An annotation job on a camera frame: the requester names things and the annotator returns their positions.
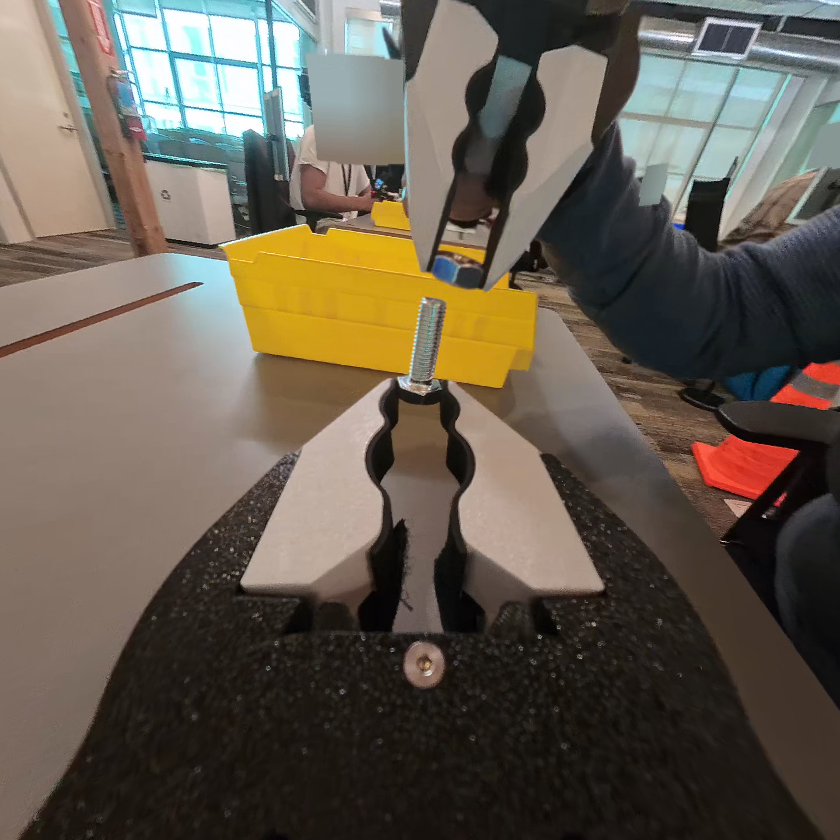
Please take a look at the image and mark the person's dark trousers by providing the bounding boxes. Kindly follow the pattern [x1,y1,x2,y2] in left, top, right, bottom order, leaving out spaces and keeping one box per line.
[774,492,840,703]

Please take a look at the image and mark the white door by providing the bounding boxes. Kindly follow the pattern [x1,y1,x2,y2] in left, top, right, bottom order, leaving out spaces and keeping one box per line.
[0,0,118,242]

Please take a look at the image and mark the steel hex bolt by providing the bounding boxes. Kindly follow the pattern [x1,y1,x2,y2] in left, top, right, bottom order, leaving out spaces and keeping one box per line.
[395,297,448,406]

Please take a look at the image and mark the wooden post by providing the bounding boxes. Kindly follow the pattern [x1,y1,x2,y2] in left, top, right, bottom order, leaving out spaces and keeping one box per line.
[58,0,168,257]

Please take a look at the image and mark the person's right forearm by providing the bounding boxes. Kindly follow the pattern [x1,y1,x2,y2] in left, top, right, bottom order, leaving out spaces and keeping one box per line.
[535,121,840,382]

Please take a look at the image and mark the steel hex nut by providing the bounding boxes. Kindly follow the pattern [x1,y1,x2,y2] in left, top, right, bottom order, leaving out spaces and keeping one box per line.
[430,249,488,290]

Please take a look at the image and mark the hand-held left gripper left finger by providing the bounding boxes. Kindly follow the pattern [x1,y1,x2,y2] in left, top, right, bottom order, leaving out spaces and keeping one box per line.
[241,377,411,632]

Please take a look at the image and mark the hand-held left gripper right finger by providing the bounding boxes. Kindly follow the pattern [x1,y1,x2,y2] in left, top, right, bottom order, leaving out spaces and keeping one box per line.
[433,382,605,632]

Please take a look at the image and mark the red fire extinguisher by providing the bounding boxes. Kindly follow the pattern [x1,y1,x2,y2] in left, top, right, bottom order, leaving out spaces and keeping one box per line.
[107,69,147,142]

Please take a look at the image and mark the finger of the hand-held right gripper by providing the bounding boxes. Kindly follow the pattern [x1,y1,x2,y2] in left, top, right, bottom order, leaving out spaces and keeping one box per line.
[402,0,500,273]
[481,45,609,291]

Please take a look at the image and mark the orange traffic cone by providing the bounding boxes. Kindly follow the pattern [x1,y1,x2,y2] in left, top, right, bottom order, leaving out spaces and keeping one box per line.
[692,361,840,500]

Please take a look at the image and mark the ceiling air vent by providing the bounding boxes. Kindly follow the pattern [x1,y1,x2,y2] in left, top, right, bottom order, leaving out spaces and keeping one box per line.
[692,18,763,60]

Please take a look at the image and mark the silver air duct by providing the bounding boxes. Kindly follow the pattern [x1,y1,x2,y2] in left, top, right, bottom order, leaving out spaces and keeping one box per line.
[635,14,840,74]

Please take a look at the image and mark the blue cloth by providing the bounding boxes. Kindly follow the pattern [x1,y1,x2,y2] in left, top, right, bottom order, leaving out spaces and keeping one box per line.
[722,366,795,401]

